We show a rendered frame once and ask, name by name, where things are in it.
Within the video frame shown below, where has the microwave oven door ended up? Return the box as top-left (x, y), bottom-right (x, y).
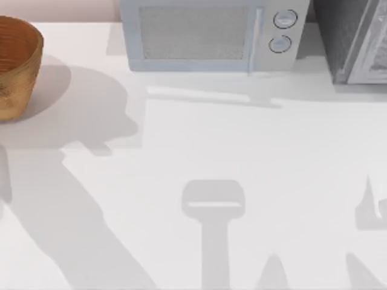
top-left (119, 0), bottom-right (263, 73)

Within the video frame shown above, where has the pale microwave oven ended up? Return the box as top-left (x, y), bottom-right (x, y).
top-left (118, 0), bottom-right (312, 74)

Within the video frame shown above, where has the grey cabinet door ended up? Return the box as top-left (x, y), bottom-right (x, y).
top-left (346, 0), bottom-right (387, 85)

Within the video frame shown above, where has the brown woven basket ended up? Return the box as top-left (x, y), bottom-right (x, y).
top-left (0, 15), bottom-right (44, 122)

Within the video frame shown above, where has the microwave knob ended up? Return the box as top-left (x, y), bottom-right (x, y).
top-left (268, 34), bottom-right (293, 54)
top-left (272, 8), bottom-right (299, 30)

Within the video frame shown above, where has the microwave door handle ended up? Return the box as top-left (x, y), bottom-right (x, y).
top-left (247, 8), bottom-right (263, 75)

